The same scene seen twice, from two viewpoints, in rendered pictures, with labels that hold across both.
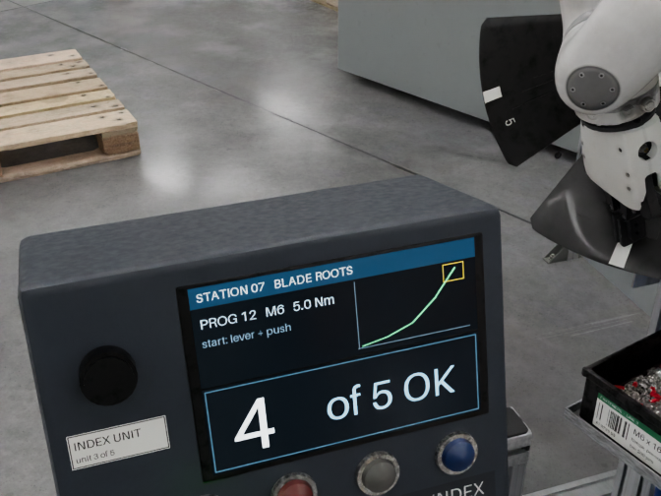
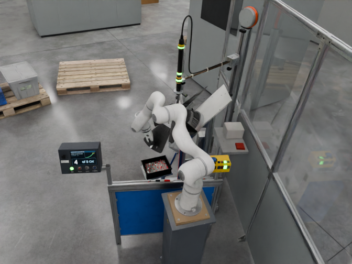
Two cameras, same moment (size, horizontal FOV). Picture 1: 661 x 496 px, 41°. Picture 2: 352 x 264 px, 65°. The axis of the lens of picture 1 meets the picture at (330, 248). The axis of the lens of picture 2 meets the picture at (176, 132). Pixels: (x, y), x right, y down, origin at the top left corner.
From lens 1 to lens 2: 1.55 m
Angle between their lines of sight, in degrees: 12
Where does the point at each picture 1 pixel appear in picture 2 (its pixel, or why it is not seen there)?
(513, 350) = not seen: hidden behind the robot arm
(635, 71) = (136, 129)
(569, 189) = not seen: hidden behind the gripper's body
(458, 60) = (207, 78)
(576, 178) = not seen: hidden behind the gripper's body
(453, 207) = (94, 147)
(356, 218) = (86, 147)
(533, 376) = (187, 156)
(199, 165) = (141, 94)
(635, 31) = (134, 125)
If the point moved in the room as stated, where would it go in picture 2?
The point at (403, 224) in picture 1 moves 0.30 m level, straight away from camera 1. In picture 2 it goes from (88, 149) to (111, 123)
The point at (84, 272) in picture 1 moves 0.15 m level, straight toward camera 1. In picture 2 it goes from (63, 149) to (57, 165)
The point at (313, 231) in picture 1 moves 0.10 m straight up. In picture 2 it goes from (81, 147) to (79, 136)
